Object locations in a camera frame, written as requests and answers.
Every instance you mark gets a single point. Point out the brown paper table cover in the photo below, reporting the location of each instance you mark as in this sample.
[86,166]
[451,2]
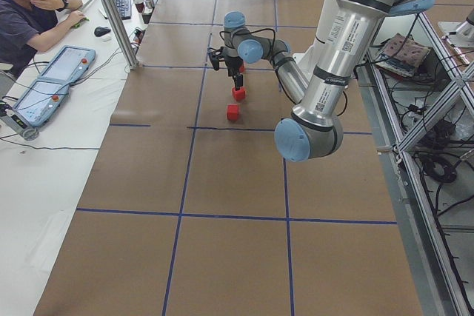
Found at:
[186,213]

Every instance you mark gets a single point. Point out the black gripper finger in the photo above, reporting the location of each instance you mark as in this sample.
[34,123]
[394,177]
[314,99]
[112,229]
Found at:
[238,81]

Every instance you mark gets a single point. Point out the person in dark shirt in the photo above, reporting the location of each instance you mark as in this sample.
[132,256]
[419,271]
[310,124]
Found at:
[34,26]

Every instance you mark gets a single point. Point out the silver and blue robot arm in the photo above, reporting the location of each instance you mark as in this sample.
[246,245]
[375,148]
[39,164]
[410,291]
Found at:
[313,130]

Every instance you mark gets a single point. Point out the red cube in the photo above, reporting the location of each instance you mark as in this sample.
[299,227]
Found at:
[233,112]

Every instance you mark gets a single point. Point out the metal cup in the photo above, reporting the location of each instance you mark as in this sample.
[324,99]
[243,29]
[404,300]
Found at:
[149,4]

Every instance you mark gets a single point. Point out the stack of books and cloth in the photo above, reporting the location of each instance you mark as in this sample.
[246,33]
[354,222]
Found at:
[402,55]

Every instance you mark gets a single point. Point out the aluminium side frame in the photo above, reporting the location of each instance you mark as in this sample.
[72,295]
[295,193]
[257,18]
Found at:
[424,132]

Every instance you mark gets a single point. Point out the lower blue teach pendant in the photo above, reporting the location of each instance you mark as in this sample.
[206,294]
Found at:
[38,104]

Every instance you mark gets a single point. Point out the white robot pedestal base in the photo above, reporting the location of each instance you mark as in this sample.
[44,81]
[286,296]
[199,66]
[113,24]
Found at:
[301,58]

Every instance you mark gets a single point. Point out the black keyboard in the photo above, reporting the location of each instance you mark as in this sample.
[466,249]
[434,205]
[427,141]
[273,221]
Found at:
[124,8]

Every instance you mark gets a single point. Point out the blue teach pendant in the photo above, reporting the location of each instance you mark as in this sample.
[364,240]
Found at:
[68,65]
[38,104]

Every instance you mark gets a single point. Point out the aluminium frame post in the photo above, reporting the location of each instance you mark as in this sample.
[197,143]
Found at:
[120,33]

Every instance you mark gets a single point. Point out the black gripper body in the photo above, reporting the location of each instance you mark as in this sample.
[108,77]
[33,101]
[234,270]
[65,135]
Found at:
[234,64]

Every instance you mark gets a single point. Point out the upper blue teach pendant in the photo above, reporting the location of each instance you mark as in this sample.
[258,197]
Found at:
[68,65]

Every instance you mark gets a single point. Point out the black computer mouse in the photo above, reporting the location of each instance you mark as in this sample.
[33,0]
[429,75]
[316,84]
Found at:
[101,31]

